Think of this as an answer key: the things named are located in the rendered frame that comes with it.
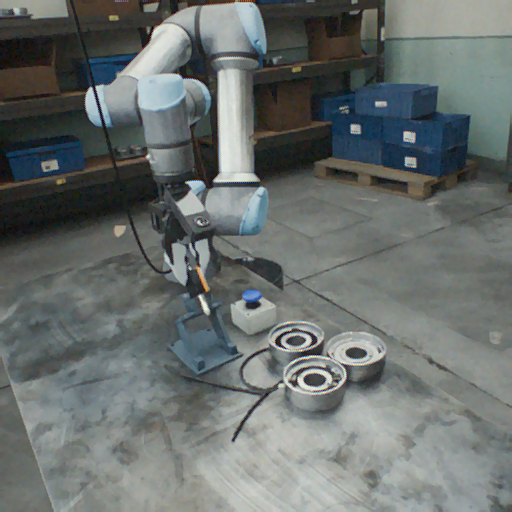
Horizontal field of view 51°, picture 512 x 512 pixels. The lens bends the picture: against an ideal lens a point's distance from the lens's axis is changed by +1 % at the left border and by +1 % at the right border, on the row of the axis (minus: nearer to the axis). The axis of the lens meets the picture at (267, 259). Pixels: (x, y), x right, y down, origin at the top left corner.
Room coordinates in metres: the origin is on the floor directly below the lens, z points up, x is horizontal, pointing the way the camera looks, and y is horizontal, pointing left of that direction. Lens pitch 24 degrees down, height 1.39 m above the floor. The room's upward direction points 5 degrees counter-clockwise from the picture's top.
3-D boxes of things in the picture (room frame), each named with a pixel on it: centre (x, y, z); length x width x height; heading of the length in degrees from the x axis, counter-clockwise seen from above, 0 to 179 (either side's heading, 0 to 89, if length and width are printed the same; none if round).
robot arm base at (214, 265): (1.29, 0.20, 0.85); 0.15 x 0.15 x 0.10
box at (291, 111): (5.19, -0.25, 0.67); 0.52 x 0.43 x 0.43; 121
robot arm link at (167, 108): (0.92, 0.15, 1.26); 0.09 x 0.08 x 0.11; 167
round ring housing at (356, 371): (0.81, -0.15, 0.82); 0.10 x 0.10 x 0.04
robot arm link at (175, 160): (0.92, 0.15, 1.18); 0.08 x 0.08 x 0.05
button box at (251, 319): (1.00, 0.04, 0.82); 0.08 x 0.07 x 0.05; 31
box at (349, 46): (5.50, -0.79, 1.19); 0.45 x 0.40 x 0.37; 116
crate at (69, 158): (4.08, 1.61, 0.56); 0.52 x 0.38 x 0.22; 118
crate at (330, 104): (5.52, -0.79, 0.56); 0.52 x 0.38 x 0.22; 118
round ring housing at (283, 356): (0.87, -0.04, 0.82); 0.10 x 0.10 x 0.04
